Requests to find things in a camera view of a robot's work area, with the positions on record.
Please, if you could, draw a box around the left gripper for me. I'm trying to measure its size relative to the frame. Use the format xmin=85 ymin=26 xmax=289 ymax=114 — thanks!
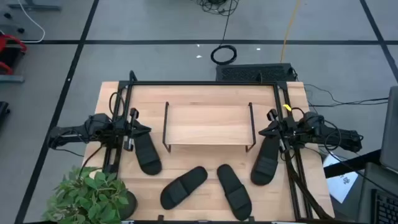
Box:
xmin=113 ymin=108 xmax=152 ymax=152

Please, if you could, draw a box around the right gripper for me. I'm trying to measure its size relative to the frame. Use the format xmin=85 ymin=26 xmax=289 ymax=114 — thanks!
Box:
xmin=258 ymin=108 xmax=301 ymax=153

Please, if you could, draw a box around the black slide sandal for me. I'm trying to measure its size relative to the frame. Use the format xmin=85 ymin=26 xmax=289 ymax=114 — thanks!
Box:
xmin=132 ymin=132 xmax=163 ymax=176
xmin=216 ymin=164 xmax=253 ymax=222
xmin=250 ymin=134 xmax=281 ymax=187
xmin=159 ymin=166 xmax=208 ymax=210

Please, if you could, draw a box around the wooden shelf with black legs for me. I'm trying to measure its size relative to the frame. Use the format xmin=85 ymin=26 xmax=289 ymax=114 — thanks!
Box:
xmin=162 ymin=101 xmax=257 ymax=154

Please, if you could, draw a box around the black perforated computer case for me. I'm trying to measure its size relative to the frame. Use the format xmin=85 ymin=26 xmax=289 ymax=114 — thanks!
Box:
xmin=215 ymin=63 xmax=297 ymax=83

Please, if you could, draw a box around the dark plant pot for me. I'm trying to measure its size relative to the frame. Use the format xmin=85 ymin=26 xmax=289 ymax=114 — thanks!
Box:
xmin=118 ymin=190 xmax=139 ymax=220

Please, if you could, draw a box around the green leafy plant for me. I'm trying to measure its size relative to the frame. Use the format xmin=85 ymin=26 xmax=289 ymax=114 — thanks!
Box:
xmin=42 ymin=166 xmax=130 ymax=224

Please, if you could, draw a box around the black desk bar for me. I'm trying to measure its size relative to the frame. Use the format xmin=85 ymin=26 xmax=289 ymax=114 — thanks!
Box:
xmin=323 ymin=149 xmax=382 ymax=179

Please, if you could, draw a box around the white paper sheet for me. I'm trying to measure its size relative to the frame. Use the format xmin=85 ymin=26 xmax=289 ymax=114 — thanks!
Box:
xmin=322 ymin=154 xmax=359 ymax=204

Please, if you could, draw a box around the grey laptop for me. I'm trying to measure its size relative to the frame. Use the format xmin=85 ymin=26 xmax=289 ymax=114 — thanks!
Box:
xmin=356 ymin=86 xmax=398 ymax=224

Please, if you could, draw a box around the grey stand foot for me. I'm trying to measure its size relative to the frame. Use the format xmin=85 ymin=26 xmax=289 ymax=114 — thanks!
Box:
xmin=6 ymin=0 xmax=62 ymax=12

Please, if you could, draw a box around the black metal rig frame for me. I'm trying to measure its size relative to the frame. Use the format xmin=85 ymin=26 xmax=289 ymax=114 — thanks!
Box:
xmin=101 ymin=70 xmax=335 ymax=222

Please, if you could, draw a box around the thin black floor cable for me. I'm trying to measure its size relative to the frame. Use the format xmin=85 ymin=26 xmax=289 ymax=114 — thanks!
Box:
xmin=303 ymin=83 xmax=389 ymax=108

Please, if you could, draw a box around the coiled black cable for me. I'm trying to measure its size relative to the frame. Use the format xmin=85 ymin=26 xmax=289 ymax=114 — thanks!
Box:
xmin=210 ymin=44 xmax=238 ymax=66

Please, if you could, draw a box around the yellow cable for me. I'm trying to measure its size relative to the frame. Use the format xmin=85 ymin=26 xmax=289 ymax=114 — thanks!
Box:
xmin=279 ymin=0 xmax=302 ymax=63

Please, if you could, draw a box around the tangled black cable bundle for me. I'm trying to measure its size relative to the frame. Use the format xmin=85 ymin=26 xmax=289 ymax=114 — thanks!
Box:
xmin=191 ymin=0 xmax=240 ymax=16

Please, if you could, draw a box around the white cable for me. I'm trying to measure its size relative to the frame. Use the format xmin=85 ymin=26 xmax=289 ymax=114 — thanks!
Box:
xmin=17 ymin=0 xmax=46 ymax=44

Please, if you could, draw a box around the grey metal base plate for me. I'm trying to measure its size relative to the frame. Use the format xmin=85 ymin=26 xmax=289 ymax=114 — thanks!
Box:
xmin=0 ymin=74 xmax=25 ymax=83

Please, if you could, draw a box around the red metal cart frame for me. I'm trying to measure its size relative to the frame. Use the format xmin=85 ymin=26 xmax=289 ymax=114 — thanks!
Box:
xmin=0 ymin=33 xmax=28 ymax=75

